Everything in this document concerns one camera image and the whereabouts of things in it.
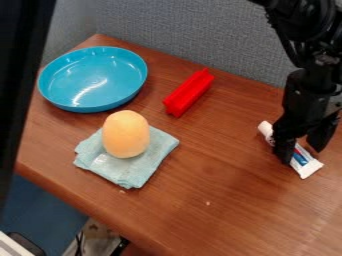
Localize dark vertical post foreground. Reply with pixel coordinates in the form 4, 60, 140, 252
0, 0, 57, 218

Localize blue plate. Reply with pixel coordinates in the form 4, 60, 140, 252
37, 46, 148, 113

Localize white object bottom left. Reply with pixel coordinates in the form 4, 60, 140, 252
0, 231, 29, 256

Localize red plastic block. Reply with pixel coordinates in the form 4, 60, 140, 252
163, 68, 213, 118

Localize beige object under table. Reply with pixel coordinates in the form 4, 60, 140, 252
61, 219, 120, 256

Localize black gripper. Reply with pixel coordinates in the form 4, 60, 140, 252
272, 69, 342, 165

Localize orange egg-shaped sponge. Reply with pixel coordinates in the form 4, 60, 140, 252
101, 110, 149, 158

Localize white toothpaste tube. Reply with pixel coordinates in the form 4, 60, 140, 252
257, 121, 323, 179

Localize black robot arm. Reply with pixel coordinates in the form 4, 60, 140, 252
248, 0, 342, 163

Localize light blue folded cloth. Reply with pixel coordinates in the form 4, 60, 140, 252
73, 127, 179, 189

